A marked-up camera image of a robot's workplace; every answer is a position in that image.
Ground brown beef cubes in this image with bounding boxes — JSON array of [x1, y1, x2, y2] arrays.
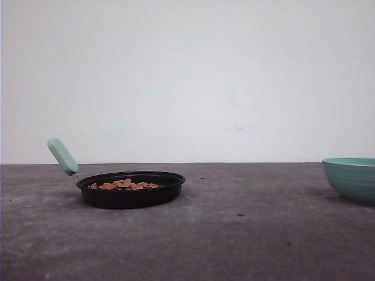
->
[[89, 178, 159, 190]]

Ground black pan with green handle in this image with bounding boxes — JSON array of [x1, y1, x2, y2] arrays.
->
[[47, 138, 185, 209]]

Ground teal green bowl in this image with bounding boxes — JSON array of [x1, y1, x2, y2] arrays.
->
[[322, 157, 374, 205]]

